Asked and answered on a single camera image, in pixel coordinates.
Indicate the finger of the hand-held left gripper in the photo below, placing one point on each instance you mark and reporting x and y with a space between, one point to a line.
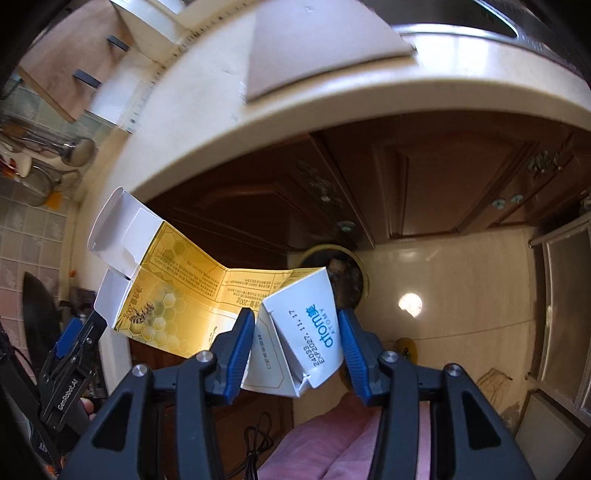
67 339
74 374

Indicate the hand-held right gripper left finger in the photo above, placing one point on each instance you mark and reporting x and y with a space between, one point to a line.
242 350

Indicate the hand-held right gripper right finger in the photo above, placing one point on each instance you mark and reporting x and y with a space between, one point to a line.
353 355

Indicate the small white yellow box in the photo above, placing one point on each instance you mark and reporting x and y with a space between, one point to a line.
304 332

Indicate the round yellow bin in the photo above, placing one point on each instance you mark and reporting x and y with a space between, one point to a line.
358 281

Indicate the yellow honeycomb print box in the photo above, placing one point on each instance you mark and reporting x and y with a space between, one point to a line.
184 277

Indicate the person's left hand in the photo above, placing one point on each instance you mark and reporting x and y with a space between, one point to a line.
88 410

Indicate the black wok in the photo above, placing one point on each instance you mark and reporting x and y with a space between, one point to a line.
41 314

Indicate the small yellow object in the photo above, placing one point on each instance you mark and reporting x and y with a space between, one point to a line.
408 350

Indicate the person's pink trousers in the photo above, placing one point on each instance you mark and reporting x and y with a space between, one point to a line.
323 443

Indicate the brown cabinet door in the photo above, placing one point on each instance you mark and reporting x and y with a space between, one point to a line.
438 175
258 198

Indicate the steel ladle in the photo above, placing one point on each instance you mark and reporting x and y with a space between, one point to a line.
81 152

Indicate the metal framed glass door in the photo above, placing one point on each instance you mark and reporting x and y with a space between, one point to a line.
568 300

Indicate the black board holder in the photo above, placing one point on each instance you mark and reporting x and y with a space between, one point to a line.
87 77
120 42

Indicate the wooden cutting board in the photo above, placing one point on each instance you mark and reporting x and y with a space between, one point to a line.
69 46

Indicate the brown cardboard sheet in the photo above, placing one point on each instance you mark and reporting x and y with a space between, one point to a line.
314 41

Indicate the steel sink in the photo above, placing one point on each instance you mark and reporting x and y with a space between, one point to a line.
531 37

